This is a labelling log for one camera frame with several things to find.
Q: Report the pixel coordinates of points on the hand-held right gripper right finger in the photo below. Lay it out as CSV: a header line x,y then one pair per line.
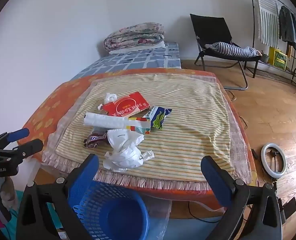
x,y
215,180

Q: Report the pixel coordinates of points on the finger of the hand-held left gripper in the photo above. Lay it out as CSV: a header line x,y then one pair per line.
x,y
30,148
19,133

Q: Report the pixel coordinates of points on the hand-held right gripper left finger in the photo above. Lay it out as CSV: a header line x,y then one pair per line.
x,y
84,177

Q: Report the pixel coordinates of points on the brown candy wrapper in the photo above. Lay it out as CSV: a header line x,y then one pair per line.
x,y
95,137

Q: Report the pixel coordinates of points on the large white paper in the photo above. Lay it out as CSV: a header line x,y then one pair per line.
x,y
125,152

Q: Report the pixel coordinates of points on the blue plastic basket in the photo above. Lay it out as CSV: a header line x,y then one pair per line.
x,y
123,217

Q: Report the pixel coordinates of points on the white tube package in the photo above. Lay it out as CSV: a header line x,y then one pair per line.
x,y
103,121

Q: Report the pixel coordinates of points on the blue green snack wrapper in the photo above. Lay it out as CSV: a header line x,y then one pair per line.
x,y
158,118

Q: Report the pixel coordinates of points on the small white tissue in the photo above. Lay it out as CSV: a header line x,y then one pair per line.
x,y
110,97

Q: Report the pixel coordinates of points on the red cardboard box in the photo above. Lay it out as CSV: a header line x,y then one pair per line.
x,y
128,105

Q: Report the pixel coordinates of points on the person's left hand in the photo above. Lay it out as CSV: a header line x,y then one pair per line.
x,y
8,188

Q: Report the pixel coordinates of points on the orange patterned blanket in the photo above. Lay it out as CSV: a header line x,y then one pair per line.
x,y
45,110

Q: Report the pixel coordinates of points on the teal cloth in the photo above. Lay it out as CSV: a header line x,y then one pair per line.
x,y
15,217

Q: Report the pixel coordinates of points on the yellow striped fringed cloth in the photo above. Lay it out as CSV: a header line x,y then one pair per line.
x,y
188,130

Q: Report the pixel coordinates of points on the clear plastic sheet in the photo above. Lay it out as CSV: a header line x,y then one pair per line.
x,y
159,217

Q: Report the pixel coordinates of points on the blue checkered bed sheet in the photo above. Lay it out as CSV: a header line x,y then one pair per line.
x,y
138,60

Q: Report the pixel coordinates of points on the striped cushion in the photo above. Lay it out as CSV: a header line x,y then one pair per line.
x,y
228,50

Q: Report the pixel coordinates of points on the yellow box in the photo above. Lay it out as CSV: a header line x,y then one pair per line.
x,y
278,58

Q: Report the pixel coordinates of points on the folded floral quilt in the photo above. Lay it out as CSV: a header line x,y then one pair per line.
x,y
133,36

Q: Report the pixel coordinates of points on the black folding chair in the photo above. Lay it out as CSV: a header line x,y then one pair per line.
x,y
210,30

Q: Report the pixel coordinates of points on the black metal clothes rack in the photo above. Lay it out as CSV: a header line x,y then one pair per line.
x,y
253,30

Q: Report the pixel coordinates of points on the dark hanging jacket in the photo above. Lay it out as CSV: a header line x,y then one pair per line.
x,y
286,27

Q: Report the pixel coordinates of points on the striped hanging cloth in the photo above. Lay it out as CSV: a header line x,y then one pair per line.
x,y
265,17

